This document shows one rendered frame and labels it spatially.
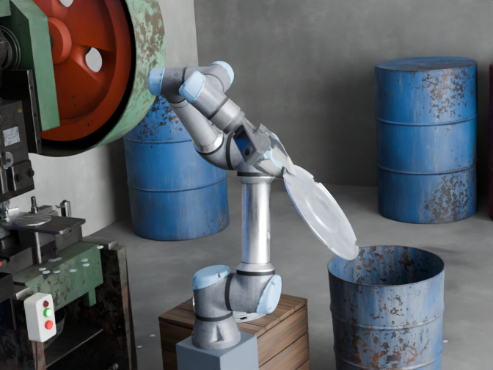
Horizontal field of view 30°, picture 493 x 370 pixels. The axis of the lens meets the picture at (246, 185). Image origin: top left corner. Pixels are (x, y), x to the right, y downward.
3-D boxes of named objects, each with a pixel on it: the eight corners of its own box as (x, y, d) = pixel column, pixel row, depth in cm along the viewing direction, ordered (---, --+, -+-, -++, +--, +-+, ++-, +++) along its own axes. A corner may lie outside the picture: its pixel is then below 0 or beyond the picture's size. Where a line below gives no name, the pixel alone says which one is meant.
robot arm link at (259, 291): (237, 307, 284) (238, 131, 282) (283, 311, 280) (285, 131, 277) (224, 315, 273) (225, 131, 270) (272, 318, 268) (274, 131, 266)
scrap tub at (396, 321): (458, 370, 351) (458, 251, 339) (427, 422, 315) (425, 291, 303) (355, 353, 370) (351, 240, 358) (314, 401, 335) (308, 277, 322)
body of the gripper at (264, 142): (278, 137, 238) (243, 106, 237) (276, 144, 230) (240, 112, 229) (258, 158, 240) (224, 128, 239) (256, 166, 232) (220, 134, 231)
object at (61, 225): (91, 255, 307) (86, 216, 304) (64, 269, 295) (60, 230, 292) (32, 248, 319) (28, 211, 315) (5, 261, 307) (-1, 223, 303)
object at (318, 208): (348, 212, 253) (350, 211, 253) (363, 280, 229) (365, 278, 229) (279, 147, 241) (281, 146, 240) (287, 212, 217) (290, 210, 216)
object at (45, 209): (59, 217, 334) (56, 190, 331) (28, 231, 319) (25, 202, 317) (46, 216, 336) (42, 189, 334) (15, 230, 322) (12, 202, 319)
